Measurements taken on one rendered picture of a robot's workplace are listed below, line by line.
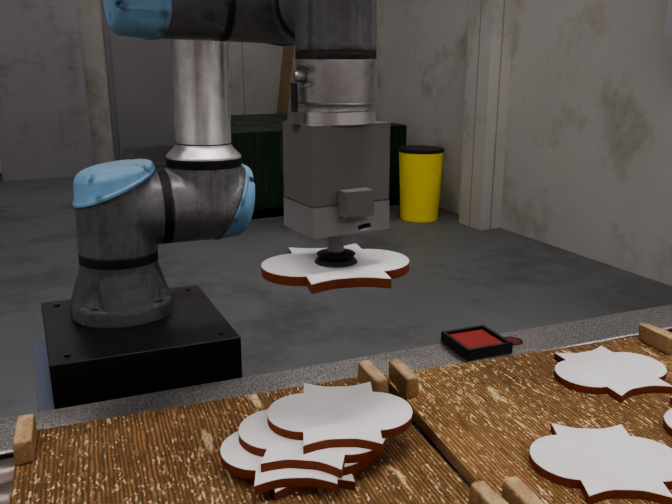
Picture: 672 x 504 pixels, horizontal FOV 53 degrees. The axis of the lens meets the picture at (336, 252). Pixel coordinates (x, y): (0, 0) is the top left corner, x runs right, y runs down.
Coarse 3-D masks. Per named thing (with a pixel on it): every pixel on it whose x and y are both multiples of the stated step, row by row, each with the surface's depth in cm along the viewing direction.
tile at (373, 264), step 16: (288, 256) 70; (304, 256) 70; (368, 256) 70; (384, 256) 70; (400, 256) 70; (272, 272) 64; (288, 272) 64; (304, 272) 64; (320, 272) 64; (336, 272) 64; (352, 272) 64; (368, 272) 64; (384, 272) 64; (400, 272) 66; (320, 288) 62; (336, 288) 63
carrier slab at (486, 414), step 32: (544, 352) 94; (576, 352) 94; (640, 352) 94; (448, 384) 85; (480, 384) 85; (512, 384) 85; (544, 384) 85; (416, 416) 78; (448, 416) 77; (480, 416) 77; (512, 416) 77; (544, 416) 77; (576, 416) 77; (608, 416) 77; (640, 416) 77; (448, 448) 71; (480, 448) 71; (512, 448) 71; (480, 480) 65; (544, 480) 65
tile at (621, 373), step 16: (592, 352) 91; (608, 352) 91; (624, 352) 91; (560, 368) 87; (576, 368) 87; (592, 368) 87; (608, 368) 87; (624, 368) 87; (640, 368) 87; (656, 368) 87; (576, 384) 83; (592, 384) 82; (608, 384) 82; (624, 384) 82; (640, 384) 82; (656, 384) 82
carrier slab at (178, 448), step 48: (336, 384) 85; (48, 432) 74; (96, 432) 74; (144, 432) 74; (192, 432) 74; (48, 480) 65; (96, 480) 65; (144, 480) 65; (192, 480) 65; (240, 480) 65; (384, 480) 65; (432, 480) 65
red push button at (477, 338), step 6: (474, 330) 103; (480, 330) 103; (456, 336) 101; (462, 336) 101; (468, 336) 101; (474, 336) 101; (480, 336) 101; (486, 336) 101; (492, 336) 101; (462, 342) 99; (468, 342) 99; (474, 342) 99; (480, 342) 99; (486, 342) 99; (492, 342) 99; (498, 342) 99
